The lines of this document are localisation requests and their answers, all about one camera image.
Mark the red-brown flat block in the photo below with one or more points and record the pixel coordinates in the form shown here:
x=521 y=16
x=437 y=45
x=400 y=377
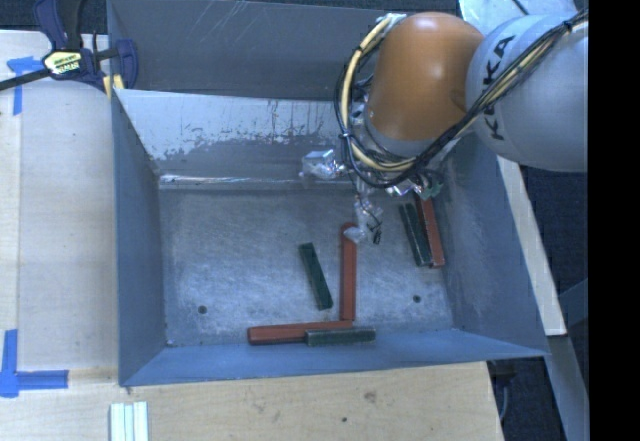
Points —
x=348 y=279
x=434 y=234
x=280 y=333

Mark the dark green flat block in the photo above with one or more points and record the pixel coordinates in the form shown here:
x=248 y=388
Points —
x=316 y=276
x=415 y=234
x=342 y=336

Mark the grey metal bin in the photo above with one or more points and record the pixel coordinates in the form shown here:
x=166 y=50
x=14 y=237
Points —
x=225 y=254

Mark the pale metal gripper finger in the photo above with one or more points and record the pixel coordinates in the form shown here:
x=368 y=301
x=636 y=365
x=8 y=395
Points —
x=362 y=219
x=320 y=163

